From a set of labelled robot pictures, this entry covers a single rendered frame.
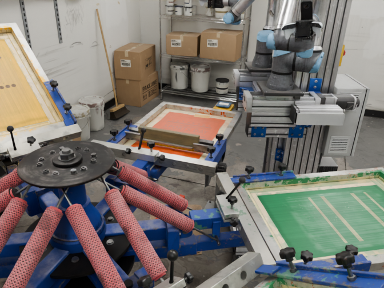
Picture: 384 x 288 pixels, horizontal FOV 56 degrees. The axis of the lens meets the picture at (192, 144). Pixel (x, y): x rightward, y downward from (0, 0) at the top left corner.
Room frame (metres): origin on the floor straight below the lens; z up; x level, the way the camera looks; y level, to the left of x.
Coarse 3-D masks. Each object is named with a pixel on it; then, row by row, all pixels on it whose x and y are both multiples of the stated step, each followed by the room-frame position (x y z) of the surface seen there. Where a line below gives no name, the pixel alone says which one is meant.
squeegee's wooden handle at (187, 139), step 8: (152, 128) 1.83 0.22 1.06; (144, 136) 1.83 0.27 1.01; (152, 136) 1.81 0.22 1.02; (160, 136) 1.80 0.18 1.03; (168, 136) 1.78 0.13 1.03; (176, 136) 1.77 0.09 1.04; (184, 136) 1.75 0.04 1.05; (192, 136) 1.74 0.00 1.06; (184, 144) 1.75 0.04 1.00; (192, 144) 1.74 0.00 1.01
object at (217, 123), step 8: (200, 120) 2.21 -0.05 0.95; (208, 120) 2.22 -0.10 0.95; (216, 120) 2.22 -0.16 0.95; (224, 120) 2.22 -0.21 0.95; (216, 128) 2.09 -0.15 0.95; (208, 136) 1.96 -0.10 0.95; (168, 152) 1.74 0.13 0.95; (176, 152) 1.75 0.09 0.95; (184, 152) 1.75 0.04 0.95; (192, 152) 1.75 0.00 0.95
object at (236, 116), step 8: (160, 104) 2.40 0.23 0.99; (168, 104) 2.41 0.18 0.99; (176, 104) 2.41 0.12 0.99; (152, 112) 2.25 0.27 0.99; (160, 112) 2.32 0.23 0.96; (200, 112) 2.34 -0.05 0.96; (208, 112) 2.32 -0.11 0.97; (216, 112) 2.30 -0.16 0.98; (224, 112) 2.28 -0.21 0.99; (232, 112) 2.28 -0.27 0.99; (144, 120) 2.10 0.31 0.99; (232, 120) 2.14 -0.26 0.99; (232, 128) 2.01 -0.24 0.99; (224, 136) 1.90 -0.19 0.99; (120, 144) 1.79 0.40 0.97
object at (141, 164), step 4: (136, 160) 1.49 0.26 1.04; (140, 160) 1.49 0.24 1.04; (132, 164) 1.45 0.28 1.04; (136, 164) 1.45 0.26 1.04; (140, 164) 1.45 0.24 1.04; (144, 164) 1.46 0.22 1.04; (148, 164) 1.48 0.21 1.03; (152, 164) 1.52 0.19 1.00; (140, 168) 1.42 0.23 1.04; (144, 168) 1.44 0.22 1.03
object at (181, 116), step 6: (168, 114) 2.30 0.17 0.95; (174, 114) 2.30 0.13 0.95; (180, 114) 2.30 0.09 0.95; (186, 114) 2.31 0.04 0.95; (162, 120) 2.19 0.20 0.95; (168, 120) 2.20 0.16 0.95; (180, 120) 2.20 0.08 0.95; (186, 120) 2.21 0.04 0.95; (192, 120) 2.21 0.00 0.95; (156, 126) 2.09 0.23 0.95; (138, 144) 1.83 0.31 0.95; (144, 144) 1.83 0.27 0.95; (162, 150) 1.76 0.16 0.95
